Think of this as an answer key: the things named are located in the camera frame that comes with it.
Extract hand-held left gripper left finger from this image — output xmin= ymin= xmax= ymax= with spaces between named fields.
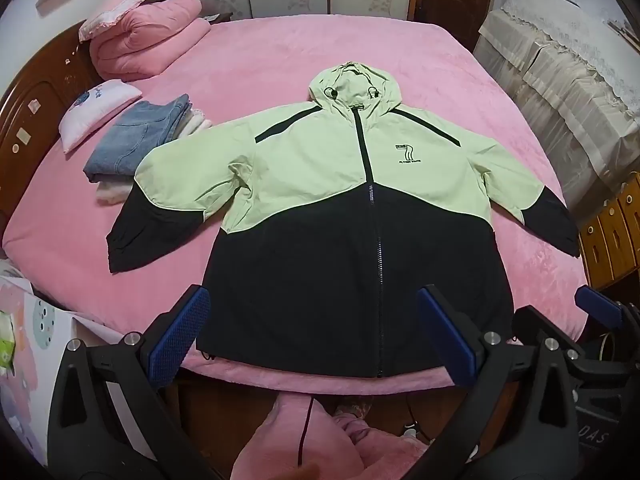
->
xmin=47 ymin=284 xmax=221 ymax=480

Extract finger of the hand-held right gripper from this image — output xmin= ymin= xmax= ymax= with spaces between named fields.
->
xmin=574 ymin=285 xmax=640 ymax=342
xmin=512 ymin=304 xmax=551 ymax=347

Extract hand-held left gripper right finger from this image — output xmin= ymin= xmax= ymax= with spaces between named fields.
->
xmin=416 ymin=284 xmax=583 ymax=480

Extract green and black hooded jacket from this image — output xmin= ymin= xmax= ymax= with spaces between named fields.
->
xmin=106 ymin=60 xmax=581 ymax=380

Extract folded white clothes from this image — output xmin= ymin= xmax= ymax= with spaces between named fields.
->
xmin=95 ymin=107 xmax=213 ymax=206

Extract wooden drawer cabinet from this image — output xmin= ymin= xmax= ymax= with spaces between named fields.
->
xmin=577 ymin=172 xmax=640 ymax=291

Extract person's pink pajama legs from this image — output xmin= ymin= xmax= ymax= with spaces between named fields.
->
xmin=231 ymin=391 xmax=438 ymax=480

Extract printed storage box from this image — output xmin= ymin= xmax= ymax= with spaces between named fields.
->
xmin=0 ymin=260 xmax=101 ymax=461

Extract folded blue jeans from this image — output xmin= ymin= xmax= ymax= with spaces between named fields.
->
xmin=82 ymin=94 xmax=193 ymax=183

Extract small white printed pillow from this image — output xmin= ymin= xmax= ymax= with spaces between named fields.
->
xmin=59 ymin=79 xmax=143 ymax=155

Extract furniture under lace cover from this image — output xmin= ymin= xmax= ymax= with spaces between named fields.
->
xmin=472 ymin=0 xmax=640 ymax=201

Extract brown wooden headboard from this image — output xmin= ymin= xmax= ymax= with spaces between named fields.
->
xmin=0 ymin=20 xmax=108 ymax=216

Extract bed with pink sheet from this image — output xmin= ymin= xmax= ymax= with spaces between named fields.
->
xmin=0 ymin=16 xmax=591 ymax=396

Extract folded pink quilt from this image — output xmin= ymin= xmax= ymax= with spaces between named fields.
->
xmin=90 ymin=0 xmax=212 ymax=82

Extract black cable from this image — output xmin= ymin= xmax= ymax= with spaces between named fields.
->
xmin=295 ymin=395 xmax=316 ymax=480

